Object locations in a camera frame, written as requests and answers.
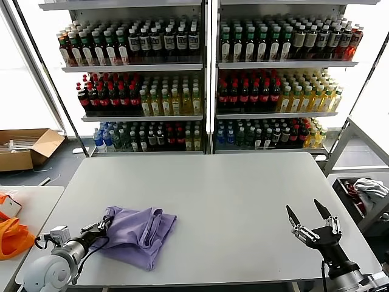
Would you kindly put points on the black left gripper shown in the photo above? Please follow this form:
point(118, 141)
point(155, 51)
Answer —
point(92, 235)

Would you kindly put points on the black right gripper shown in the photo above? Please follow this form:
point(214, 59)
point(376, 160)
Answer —
point(331, 249)

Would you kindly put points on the purple t-shirt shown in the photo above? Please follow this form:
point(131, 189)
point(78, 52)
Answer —
point(133, 237)

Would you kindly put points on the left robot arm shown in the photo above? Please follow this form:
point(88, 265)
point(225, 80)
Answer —
point(51, 273)

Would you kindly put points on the black storage bin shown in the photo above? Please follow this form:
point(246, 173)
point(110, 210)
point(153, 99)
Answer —
point(343, 194)

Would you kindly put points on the red crumpled garment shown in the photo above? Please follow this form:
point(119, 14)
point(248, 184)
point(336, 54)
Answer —
point(351, 190)

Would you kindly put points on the white crumpled garment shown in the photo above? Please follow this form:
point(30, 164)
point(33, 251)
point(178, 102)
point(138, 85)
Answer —
point(370, 191)

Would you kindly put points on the grey floor strip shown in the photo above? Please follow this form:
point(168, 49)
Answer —
point(46, 180)

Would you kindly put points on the small white floor item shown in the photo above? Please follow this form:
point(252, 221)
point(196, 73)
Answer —
point(79, 150)

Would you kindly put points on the small yellow drink bottle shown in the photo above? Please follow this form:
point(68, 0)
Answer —
point(189, 141)
point(321, 138)
point(197, 140)
point(311, 139)

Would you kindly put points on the blue label water bottle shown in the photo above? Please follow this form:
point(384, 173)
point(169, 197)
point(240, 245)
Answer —
point(99, 140)
point(231, 139)
point(221, 139)
point(109, 141)

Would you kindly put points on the orange fabric bag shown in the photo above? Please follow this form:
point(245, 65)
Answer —
point(15, 240)

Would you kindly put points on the white and orange carton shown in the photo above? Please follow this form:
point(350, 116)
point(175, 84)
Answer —
point(12, 208)

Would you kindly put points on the open cardboard box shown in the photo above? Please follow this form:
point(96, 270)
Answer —
point(45, 146)

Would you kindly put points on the small cola bottle red label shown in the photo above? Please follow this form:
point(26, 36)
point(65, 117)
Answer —
point(181, 138)
point(171, 138)

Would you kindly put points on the white sticks in carton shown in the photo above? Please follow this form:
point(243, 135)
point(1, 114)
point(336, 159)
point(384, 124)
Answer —
point(12, 146)

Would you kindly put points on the yellow juice bottle white cap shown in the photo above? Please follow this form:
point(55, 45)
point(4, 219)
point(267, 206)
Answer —
point(285, 102)
point(338, 100)
point(318, 101)
point(296, 101)
point(307, 101)
point(166, 104)
point(187, 102)
point(328, 101)
point(197, 102)
point(145, 105)
point(176, 103)
point(155, 104)

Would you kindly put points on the cola bottle red cap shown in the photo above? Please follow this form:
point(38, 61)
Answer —
point(244, 97)
point(93, 99)
point(103, 99)
point(234, 97)
point(125, 99)
point(135, 99)
point(255, 96)
point(82, 100)
point(265, 96)
point(223, 97)
point(275, 96)
point(115, 99)

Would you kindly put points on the grey metal shelf rack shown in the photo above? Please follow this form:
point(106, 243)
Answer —
point(285, 64)
point(133, 67)

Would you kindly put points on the dark bottle green band label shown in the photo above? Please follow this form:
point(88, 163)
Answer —
point(111, 48)
point(86, 50)
point(99, 48)
point(286, 45)
point(263, 45)
point(226, 45)
point(123, 48)
point(238, 45)
point(75, 50)
point(251, 45)
point(275, 45)

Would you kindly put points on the red tea bottle white cap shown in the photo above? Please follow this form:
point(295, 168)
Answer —
point(64, 50)
point(356, 44)

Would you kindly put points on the dark bottle beige label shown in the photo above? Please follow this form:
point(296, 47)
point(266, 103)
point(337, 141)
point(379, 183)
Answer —
point(300, 42)
point(311, 42)

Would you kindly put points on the dark bottle grey label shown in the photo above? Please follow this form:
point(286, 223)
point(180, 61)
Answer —
point(346, 42)
point(335, 42)
point(323, 42)

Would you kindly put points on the dark bottle black white label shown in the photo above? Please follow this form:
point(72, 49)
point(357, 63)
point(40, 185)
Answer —
point(146, 43)
point(169, 42)
point(182, 42)
point(194, 42)
point(156, 43)
point(134, 44)

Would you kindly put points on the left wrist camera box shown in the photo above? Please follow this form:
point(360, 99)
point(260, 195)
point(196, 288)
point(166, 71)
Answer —
point(59, 234)

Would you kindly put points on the dark slanted frame post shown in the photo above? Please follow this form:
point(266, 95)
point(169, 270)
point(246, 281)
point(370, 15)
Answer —
point(57, 91)

